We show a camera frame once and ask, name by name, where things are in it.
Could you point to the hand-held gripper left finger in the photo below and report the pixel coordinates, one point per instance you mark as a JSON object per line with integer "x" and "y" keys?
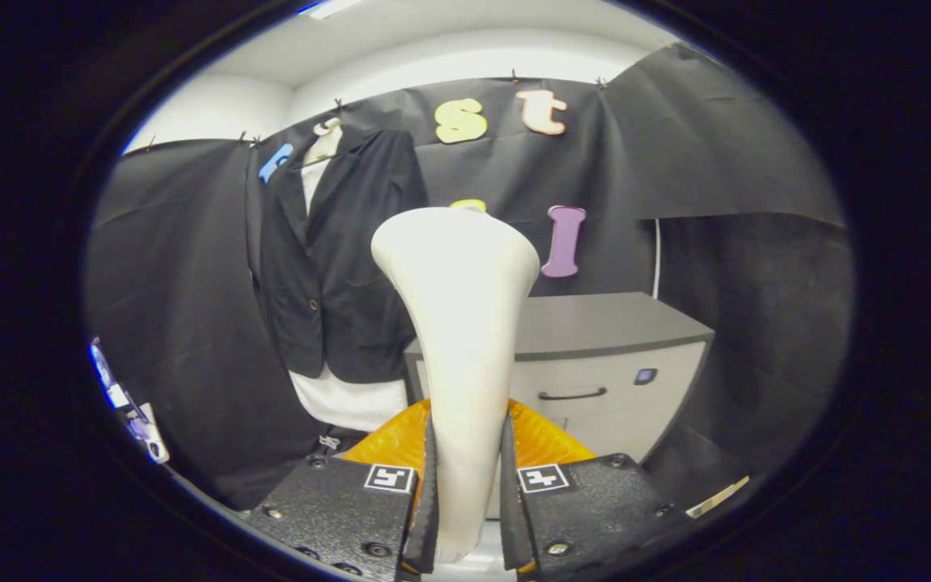
{"x": 336, "y": 509}

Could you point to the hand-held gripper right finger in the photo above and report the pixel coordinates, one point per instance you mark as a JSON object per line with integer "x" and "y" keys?
{"x": 595, "y": 509}

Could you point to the white garment steamer head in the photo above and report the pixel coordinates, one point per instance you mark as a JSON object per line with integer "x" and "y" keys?
{"x": 457, "y": 323}

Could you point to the black suit jacket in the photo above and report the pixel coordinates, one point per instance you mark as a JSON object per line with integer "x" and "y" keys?
{"x": 352, "y": 275}

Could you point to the white steamer ironing board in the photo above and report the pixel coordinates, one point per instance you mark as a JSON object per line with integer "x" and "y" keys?
{"x": 348, "y": 404}

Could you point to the cream steamer hanger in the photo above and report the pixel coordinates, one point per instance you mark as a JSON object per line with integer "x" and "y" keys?
{"x": 326, "y": 141}

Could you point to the beige cabinet with dark top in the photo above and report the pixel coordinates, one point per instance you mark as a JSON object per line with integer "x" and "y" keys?
{"x": 603, "y": 323}

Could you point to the blue and white object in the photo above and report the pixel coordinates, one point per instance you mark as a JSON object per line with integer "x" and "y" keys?
{"x": 130, "y": 408}

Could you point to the black backdrop cloth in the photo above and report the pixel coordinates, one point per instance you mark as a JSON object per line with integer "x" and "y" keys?
{"x": 174, "y": 307}

